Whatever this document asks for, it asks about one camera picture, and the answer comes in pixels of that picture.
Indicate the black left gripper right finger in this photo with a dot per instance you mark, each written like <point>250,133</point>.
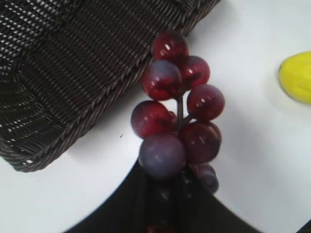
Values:
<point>218,213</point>

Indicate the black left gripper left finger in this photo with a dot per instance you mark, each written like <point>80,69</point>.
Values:
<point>139,205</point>

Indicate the red purple grape bunch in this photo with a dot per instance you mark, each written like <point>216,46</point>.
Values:
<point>179,138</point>

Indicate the dark brown wicker basket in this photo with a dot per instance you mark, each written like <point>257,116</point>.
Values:
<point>63,63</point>

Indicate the yellow lemon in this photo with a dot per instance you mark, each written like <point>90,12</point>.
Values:
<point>294,76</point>

